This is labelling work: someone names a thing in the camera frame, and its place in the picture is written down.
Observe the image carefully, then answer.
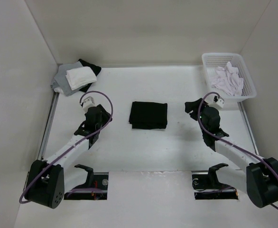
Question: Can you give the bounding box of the black tank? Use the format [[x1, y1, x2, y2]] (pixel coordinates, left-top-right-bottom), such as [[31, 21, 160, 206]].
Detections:
[[78, 59, 102, 93], [129, 101, 168, 130]]

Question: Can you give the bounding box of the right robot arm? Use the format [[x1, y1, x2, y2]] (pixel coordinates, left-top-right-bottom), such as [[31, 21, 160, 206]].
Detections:
[[185, 98, 278, 208]]

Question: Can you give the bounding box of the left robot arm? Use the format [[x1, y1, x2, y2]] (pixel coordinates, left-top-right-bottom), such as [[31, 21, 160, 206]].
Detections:
[[20, 104, 112, 209]]

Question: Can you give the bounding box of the white tank top in basket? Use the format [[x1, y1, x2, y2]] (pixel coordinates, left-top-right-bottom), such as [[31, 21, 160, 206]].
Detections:
[[210, 61, 244, 96]]

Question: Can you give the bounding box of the folded white tank top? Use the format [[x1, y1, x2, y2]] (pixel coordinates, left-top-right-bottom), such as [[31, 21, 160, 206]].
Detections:
[[65, 66, 97, 90]]

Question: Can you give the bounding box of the folded black tank top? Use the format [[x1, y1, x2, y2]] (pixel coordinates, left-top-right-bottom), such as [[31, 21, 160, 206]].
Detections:
[[78, 59, 102, 93]]

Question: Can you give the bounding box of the folded grey tank top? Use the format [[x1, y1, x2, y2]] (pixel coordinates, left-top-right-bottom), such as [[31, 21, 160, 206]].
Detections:
[[50, 61, 83, 96]]

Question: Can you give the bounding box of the white plastic basket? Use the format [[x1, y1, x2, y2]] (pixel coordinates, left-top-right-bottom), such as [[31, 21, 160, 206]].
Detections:
[[202, 53, 257, 103]]

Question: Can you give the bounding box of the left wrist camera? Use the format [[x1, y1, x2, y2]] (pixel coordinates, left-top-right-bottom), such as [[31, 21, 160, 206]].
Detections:
[[80, 96, 96, 113]]

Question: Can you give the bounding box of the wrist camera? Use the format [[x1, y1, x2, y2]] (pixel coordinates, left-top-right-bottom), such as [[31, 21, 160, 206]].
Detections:
[[209, 95, 224, 109], [80, 96, 96, 113]]

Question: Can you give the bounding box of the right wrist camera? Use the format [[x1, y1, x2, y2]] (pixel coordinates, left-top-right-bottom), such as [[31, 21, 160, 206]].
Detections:
[[209, 95, 224, 109]]

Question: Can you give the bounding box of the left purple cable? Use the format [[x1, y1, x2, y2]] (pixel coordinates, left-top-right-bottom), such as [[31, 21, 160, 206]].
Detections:
[[19, 91, 113, 205]]

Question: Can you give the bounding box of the right aluminium rail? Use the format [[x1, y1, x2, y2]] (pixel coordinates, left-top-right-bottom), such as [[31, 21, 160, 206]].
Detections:
[[238, 102, 259, 155]]

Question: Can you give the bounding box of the aluminium rail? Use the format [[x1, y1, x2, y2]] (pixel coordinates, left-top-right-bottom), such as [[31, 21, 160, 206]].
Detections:
[[238, 102, 259, 155], [37, 92, 59, 160]]

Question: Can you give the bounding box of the left aluminium rail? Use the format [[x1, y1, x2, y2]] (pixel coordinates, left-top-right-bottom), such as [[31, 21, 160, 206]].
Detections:
[[37, 92, 59, 160]]

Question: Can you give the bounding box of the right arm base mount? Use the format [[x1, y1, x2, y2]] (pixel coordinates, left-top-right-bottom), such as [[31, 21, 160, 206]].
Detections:
[[192, 172, 239, 200]]

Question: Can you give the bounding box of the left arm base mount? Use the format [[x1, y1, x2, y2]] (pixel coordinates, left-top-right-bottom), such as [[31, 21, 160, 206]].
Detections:
[[64, 171, 109, 200]]

